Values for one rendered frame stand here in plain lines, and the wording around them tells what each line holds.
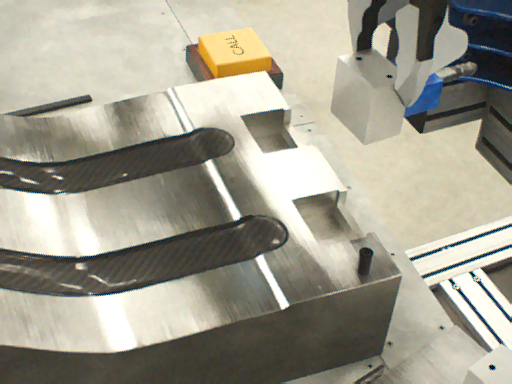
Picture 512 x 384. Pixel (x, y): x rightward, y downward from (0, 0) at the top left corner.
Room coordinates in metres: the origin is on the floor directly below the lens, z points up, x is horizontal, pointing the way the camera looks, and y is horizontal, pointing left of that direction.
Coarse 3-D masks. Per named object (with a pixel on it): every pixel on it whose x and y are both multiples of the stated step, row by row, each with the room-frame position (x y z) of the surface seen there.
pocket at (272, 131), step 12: (252, 120) 0.62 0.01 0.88; (264, 120) 0.63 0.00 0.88; (276, 120) 0.63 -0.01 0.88; (288, 120) 0.63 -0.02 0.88; (252, 132) 0.62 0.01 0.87; (264, 132) 0.63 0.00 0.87; (276, 132) 0.63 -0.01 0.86; (288, 132) 0.62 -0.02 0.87; (264, 144) 0.61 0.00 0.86; (276, 144) 0.62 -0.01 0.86; (288, 144) 0.62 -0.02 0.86; (300, 144) 0.60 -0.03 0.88
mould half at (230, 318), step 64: (0, 128) 0.57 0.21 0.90; (64, 128) 0.59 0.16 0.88; (128, 128) 0.59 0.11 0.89; (192, 128) 0.59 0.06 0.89; (0, 192) 0.48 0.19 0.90; (128, 192) 0.52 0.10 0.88; (192, 192) 0.52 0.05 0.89; (256, 192) 0.52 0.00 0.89; (320, 192) 0.53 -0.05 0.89; (320, 256) 0.46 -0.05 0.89; (384, 256) 0.47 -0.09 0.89; (0, 320) 0.35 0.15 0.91; (64, 320) 0.38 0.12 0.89; (128, 320) 0.39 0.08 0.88; (192, 320) 0.40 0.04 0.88; (256, 320) 0.40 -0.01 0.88; (320, 320) 0.42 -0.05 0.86; (384, 320) 0.45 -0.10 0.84
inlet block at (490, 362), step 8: (496, 352) 0.39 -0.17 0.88; (504, 352) 0.39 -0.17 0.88; (480, 360) 0.38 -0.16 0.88; (488, 360) 0.38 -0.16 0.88; (496, 360) 0.38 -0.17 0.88; (504, 360) 0.38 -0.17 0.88; (472, 368) 0.37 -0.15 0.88; (480, 368) 0.38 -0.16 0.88; (488, 368) 0.38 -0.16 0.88; (496, 368) 0.38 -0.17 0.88; (504, 368) 0.38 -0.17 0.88; (472, 376) 0.37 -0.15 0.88; (480, 376) 0.37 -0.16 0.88; (488, 376) 0.37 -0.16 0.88; (496, 376) 0.37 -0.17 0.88; (504, 376) 0.37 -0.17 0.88
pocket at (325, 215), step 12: (336, 192) 0.53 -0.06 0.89; (300, 204) 0.52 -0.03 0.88; (312, 204) 0.53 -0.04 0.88; (324, 204) 0.53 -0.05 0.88; (336, 204) 0.53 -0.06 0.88; (300, 216) 0.52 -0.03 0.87; (312, 216) 0.53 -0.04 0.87; (324, 216) 0.53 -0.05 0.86; (336, 216) 0.53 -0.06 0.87; (348, 216) 0.52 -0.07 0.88; (312, 228) 0.52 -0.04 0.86; (324, 228) 0.52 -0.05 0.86; (336, 228) 0.52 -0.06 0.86; (348, 228) 0.51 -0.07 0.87; (360, 228) 0.51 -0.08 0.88; (324, 240) 0.51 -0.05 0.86; (336, 240) 0.51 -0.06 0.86; (348, 240) 0.51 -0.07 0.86
